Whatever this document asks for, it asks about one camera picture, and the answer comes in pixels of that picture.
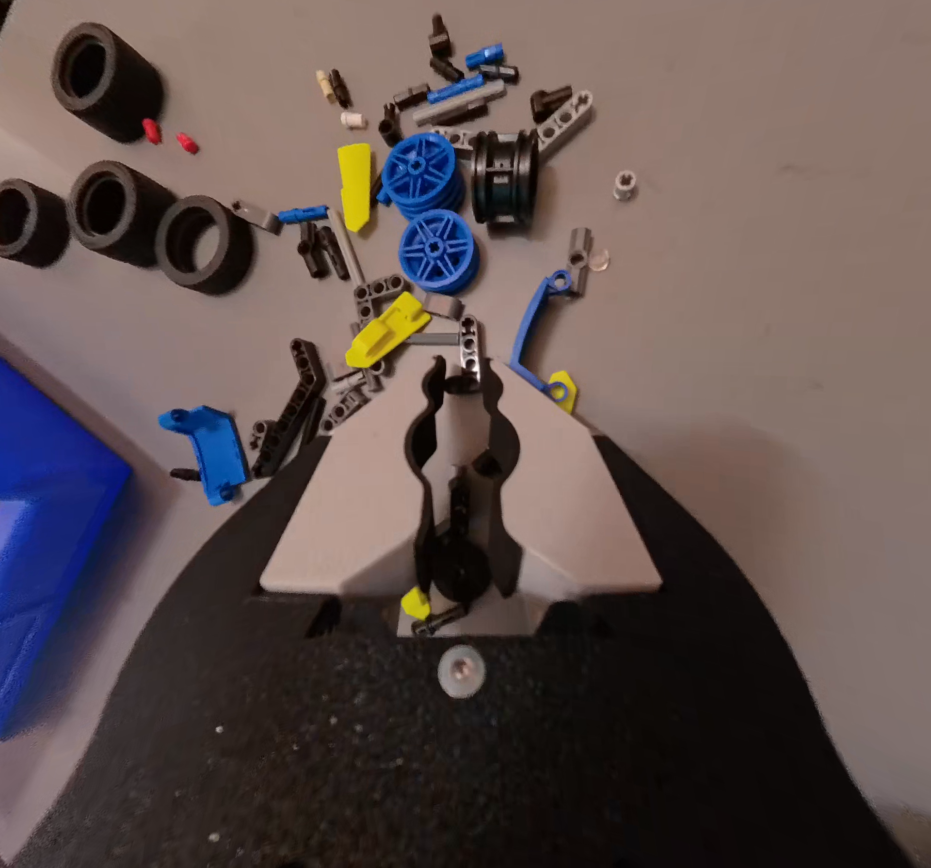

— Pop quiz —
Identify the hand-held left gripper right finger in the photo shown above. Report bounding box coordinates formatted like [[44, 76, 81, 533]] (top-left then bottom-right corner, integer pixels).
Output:
[[483, 358, 663, 622]]

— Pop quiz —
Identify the dark grey L-shaped lego beam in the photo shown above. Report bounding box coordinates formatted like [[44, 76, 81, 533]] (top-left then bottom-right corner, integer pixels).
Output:
[[458, 314, 487, 393]]

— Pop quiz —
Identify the blue lego mudguard panel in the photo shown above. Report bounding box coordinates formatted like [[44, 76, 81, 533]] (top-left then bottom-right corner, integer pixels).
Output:
[[159, 405, 252, 507]]

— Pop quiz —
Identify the blue plastic box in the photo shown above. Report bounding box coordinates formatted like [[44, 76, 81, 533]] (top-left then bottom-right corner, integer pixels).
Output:
[[0, 355, 134, 742]]

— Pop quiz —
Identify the long yellow curved lego panel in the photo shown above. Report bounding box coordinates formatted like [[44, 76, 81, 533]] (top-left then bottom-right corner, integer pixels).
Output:
[[337, 143, 374, 233]]

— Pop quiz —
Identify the long grey lego axle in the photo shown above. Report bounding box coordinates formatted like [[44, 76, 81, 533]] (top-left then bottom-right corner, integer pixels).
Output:
[[326, 208, 367, 287]]

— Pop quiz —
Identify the black rubber lego tyre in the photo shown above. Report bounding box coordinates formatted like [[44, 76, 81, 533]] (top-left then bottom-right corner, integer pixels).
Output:
[[0, 177, 71, 269], [49, 22, 164, 144], [154, 194, 256, 296], [67, 160, 179, 269]]

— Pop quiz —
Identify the yellow angular lego panel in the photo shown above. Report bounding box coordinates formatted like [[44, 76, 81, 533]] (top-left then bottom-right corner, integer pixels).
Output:
[[344, 291, 432, 369]]

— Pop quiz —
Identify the long black bent lego beam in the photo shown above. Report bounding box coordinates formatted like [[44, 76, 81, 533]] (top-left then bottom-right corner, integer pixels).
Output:
[[251, 337, 328, 478]]

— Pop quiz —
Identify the blue lego wheel rim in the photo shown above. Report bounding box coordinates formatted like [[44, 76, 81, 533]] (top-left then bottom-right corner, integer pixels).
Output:
[[399, 208, 482, 295], [380, 132, 466, 221]]

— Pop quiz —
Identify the grey lego axle connector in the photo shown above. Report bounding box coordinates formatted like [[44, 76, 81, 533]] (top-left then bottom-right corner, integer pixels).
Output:
[[413, 79, 506, 126]]

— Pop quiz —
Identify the blue curved lego arch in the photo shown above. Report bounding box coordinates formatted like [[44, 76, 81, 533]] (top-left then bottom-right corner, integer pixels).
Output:
[[509, 269, 573, 404]]

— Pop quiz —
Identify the black lego wheel rim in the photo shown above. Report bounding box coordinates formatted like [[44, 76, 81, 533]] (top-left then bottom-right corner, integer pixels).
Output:
[[471, 130, 541, 229]]

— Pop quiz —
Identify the small dark grey L beam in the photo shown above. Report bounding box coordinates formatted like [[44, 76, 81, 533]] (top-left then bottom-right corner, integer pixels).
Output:
[[354, 274, 406, 321]]

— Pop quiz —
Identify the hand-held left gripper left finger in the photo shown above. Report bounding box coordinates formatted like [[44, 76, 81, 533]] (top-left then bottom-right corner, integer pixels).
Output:
[[259, 358, 446, 599]]

